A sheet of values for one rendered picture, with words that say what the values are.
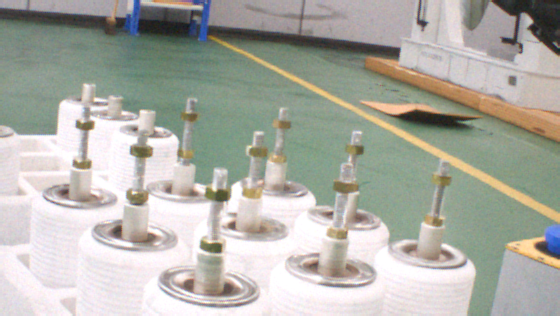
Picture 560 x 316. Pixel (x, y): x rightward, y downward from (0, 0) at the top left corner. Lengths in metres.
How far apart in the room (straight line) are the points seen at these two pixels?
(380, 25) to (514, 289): 7.02
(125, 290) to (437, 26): 4.79
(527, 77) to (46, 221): 3.47
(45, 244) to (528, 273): 0.44
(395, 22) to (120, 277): 7.04
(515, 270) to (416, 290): 0.15
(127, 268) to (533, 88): 3.55
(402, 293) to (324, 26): 6.72
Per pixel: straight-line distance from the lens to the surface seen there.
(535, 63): 4.12
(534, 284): 0.59
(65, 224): 0.76
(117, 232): 0.71
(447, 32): 5.24
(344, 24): 7.45
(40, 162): 1.29
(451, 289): 0.73
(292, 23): 7.31
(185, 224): 0.82
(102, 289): 0.68
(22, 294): 0.75
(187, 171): 0.84
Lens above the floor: 0.47
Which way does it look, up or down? 11 degrees down
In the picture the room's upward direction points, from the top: 8 degrees clockwise
